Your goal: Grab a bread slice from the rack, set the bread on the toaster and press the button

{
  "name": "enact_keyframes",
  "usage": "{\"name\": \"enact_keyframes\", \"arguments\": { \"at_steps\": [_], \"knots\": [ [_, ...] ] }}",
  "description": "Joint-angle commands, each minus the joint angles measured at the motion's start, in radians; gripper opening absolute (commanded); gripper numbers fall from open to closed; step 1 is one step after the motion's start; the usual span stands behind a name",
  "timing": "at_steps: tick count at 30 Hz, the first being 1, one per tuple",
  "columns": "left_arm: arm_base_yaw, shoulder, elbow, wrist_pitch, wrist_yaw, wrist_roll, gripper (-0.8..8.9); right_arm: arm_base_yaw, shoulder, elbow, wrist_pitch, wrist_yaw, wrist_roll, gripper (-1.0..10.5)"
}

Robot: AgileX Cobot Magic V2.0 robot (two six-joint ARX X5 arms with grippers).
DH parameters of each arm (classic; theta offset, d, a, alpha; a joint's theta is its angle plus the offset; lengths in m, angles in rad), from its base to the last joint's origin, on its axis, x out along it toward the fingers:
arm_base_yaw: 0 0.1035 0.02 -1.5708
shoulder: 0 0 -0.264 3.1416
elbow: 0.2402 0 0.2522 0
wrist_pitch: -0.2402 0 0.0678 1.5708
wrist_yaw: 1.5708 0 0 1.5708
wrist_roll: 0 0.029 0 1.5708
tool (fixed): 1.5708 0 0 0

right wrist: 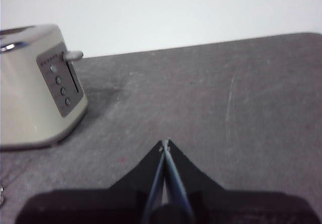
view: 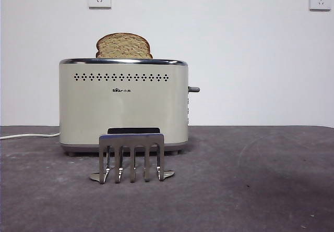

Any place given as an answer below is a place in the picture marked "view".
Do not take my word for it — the cream steel two-slot toaster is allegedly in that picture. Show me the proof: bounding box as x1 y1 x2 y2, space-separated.
58 58 189 156

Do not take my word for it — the brown wholegrain bread slice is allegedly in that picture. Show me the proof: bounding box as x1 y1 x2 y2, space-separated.
95 32 154 59

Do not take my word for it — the shiny steel toast rack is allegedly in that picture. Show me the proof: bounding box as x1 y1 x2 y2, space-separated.
89 133 176 184

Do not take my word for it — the white power cord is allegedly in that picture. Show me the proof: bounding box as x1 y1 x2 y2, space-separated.
0 132 61 140

